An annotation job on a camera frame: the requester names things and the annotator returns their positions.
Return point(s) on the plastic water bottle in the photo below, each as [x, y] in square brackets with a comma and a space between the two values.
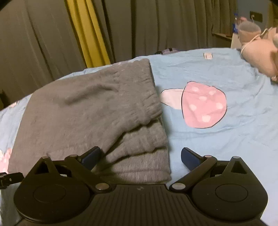
[236, 23]

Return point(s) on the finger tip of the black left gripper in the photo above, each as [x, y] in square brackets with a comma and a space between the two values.
[8, 179]

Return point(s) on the yellow curtain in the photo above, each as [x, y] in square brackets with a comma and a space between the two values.
[89, 33]

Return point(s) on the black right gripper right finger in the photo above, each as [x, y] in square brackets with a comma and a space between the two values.
[198, 166]

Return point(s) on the purple black object behind bed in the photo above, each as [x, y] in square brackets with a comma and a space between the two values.
[167, 51]

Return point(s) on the light blue mushroom bedsheet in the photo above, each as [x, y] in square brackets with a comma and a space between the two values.
[248, 129]

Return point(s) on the grey pink plush toy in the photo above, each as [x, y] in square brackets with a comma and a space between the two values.
[269, 40]

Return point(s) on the dark wooden nightstand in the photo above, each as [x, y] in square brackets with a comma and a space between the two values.
[220, 40]

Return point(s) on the black wall socket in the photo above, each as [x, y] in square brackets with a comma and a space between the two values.
[256, 16]

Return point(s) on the grey curtain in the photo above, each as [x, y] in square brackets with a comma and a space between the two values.
[39, 43]

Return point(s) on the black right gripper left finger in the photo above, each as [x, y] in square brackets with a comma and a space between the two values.
[81, 167]

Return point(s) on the grey sweatpants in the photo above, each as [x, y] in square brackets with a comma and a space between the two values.
[116, 109]

